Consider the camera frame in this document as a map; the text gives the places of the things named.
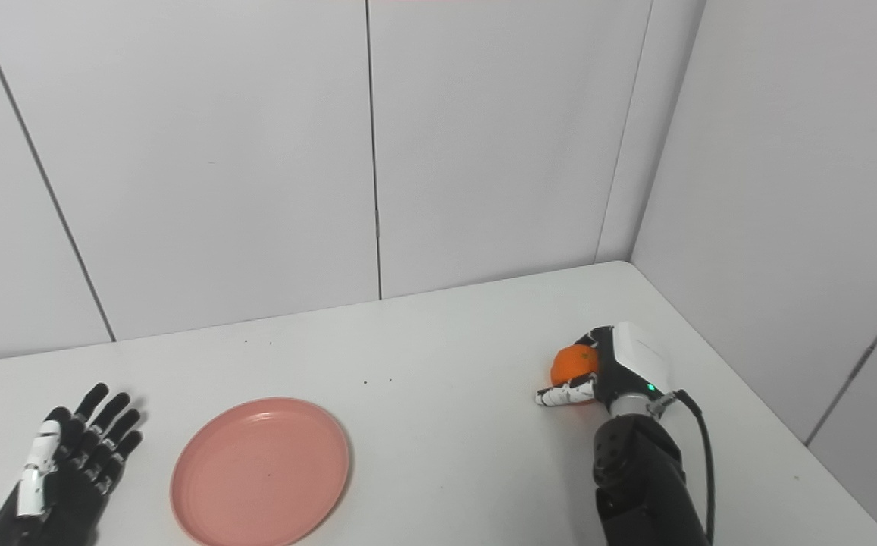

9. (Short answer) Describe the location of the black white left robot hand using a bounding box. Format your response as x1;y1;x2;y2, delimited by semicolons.
0;383;144;546

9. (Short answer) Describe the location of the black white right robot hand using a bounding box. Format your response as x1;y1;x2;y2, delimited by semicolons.
535;322;674;416

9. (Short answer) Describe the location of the orange fruit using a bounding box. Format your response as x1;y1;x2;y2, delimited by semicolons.
550;344;600;404

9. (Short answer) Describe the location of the pink round plate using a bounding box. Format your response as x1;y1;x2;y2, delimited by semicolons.
170;397;351;546

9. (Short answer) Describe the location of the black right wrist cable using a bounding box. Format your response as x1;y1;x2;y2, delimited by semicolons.
649;390;716;546

